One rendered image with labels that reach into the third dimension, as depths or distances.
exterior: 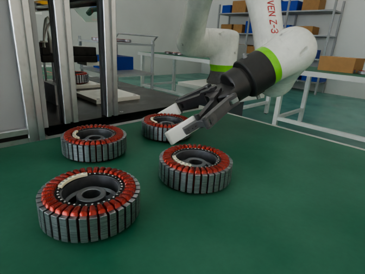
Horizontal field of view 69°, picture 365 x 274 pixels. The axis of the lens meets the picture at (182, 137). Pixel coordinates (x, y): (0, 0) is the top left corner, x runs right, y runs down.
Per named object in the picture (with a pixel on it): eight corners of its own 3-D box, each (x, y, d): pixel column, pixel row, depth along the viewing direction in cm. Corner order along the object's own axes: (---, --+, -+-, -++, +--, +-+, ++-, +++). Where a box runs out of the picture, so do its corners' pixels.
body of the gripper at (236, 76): (257, 98, 59) (223, 119, 58) (238, 91, 67) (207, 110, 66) (247, 68, 56) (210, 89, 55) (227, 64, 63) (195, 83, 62)
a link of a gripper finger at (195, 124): (205, 120, 55) (211, 125, 52) (184, 133, 54) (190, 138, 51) (202, 114, 54) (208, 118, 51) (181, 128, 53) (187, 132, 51)
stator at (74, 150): (119, 138, 56) (119, 121, 54) (133, 159, 46) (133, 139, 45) (61, 143, 51) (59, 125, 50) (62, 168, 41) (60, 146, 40)
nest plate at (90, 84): (83, 81, 110) (83, 78, 109) (101, 87, 100) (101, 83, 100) (45, 83, 100) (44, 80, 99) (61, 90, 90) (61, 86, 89)
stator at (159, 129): (181, 125, 66) (182, 111, 65) (198, 141, 56) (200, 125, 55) (137, 128, 63) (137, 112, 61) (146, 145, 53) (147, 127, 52)
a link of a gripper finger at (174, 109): (176, 103, 64) (175, 102, 64) (151, 117, 63) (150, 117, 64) (181, 113, 65) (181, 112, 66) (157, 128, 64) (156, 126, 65)
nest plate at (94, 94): (114, 91, 94) (114, 87, 94) (140, 99, 84) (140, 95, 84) (73, 94, 84) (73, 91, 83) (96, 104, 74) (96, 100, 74)
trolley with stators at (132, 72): (117, 100, 428) (115, 33, 394) (157, 114, 362) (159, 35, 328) (81, 104, 387) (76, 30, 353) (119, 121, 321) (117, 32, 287)
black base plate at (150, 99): (100, 80, 128) (100, 76, 128) (198, 107, 87) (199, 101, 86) (-18, 87, 96) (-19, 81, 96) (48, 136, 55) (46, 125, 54)
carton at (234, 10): (239, 14, 746) (240, 3, 736) (252, 14, 719) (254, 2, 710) (231, 12, 718) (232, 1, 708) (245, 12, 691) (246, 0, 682)
